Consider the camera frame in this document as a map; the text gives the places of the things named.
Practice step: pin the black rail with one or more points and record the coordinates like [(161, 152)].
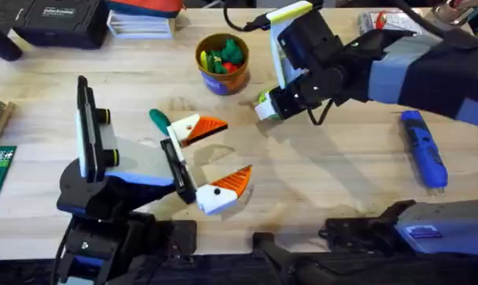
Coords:
[(207, 271)]

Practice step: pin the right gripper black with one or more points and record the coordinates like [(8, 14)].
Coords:
[(326, 85)]

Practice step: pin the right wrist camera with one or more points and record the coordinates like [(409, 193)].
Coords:
[(310, 39)]

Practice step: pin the left wrist upright plate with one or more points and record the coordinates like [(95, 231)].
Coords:
[(89, 130)]

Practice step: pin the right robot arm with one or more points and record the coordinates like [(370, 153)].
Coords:
[(441, 75)]

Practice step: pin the red blue soft bag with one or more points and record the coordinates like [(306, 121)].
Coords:
[(144, 6)]

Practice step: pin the green toy vegetable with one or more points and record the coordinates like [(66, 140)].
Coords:
[(160, 120)]

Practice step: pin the clear packet with red tool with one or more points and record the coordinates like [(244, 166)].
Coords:
[(397, 21)]

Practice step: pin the right wrist upright plate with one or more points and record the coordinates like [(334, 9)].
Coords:
[(288, 16)]

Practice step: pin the blue electric screwdriver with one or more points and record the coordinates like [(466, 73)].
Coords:
[(423, 148)]

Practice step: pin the wrist upright plate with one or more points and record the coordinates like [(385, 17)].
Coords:
[(89, 130), (288, 16)]

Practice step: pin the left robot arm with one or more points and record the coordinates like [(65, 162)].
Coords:
[(104, 245)]

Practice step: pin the brown tub with toys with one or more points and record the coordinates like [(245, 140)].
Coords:
[(223, 63)]

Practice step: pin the dark block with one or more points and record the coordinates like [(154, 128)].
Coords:
[(1, 41)]

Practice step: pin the black case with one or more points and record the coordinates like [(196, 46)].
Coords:
[(61, 21)]

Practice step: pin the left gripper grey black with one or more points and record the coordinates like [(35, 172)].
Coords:
[(144, 162)]

